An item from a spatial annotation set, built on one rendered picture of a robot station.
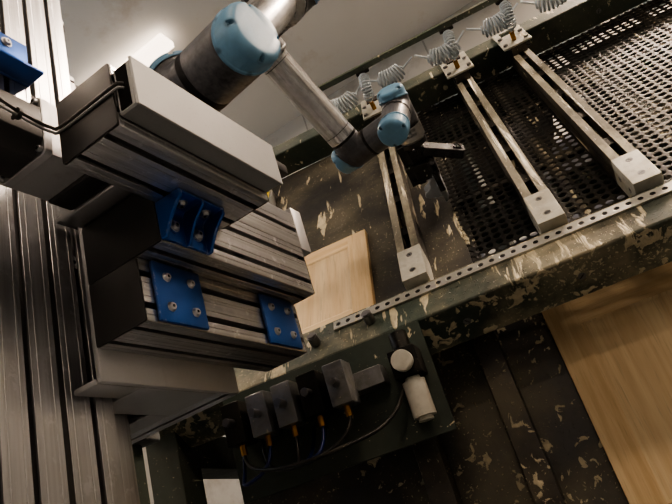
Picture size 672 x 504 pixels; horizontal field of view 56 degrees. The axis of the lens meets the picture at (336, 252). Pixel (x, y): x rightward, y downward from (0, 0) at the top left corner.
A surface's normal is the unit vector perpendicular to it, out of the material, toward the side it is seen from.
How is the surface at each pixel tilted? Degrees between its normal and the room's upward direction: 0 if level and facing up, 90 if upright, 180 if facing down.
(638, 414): 90
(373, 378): 90
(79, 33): 180
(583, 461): 90
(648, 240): 145
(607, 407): 90
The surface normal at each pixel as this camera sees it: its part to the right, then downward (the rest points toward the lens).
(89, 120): -0.51, -0.24
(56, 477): 0.81, -0.44
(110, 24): 0.28, 0.86
